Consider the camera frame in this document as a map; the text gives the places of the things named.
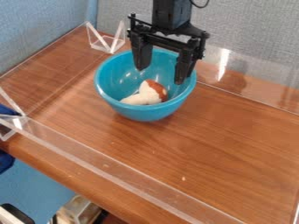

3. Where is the metal bracket under table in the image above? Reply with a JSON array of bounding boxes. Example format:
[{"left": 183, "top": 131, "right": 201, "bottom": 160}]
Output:
[{"left": 49, "top": 195, "right": 102, "bottom": 224}]

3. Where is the black object bottom left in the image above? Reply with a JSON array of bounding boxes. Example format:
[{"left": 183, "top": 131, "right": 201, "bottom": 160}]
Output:
[{"left": 0, "top": 204, "right": 35, "bottom": 224}]

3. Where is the clear acrylic barrier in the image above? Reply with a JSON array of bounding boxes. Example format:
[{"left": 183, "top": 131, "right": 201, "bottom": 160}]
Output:
[
  {"left": 0, "top": 115, "right": 244, "bottom": 224},
  {"left": 197, "top": 45, "right": 299, "bottom": 115}
]

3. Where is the clear acrylic back barrier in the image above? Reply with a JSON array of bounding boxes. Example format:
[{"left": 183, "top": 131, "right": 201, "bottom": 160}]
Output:
[{"left": 197, "top": 45, "right": 299, "bottom": 115}]

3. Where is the blue bowl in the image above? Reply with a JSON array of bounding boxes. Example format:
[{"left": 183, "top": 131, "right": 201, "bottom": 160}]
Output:
[{"left": 94, "top": 49, "right": 197, "bottom": 122}]

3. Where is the clear acrylic front barrier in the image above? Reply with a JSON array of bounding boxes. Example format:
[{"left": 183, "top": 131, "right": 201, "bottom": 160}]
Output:
[{"left": 0, "top": 115, "right": 244, "bottom": 224}]

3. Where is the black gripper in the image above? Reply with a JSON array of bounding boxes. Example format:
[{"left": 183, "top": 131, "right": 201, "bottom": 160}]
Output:
[{"left": 127, "top": 0, "right": 212, "bottom": 85}]

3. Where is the white brown toy mushroom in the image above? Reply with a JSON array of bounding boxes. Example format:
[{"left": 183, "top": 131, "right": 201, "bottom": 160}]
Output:
[{"left": 121, "top": 80, "right": 169, "bottom": 105}]

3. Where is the blue cloth object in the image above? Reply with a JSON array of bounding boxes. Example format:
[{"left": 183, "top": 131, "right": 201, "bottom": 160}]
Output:
[{"left": 0, "top": 103, "right": 19, "bottom": 174}]

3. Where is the black cable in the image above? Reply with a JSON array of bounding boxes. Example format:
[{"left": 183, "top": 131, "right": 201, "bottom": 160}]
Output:
[{"left": 190, "top": 0, "right": 212, "bottom": 9}]

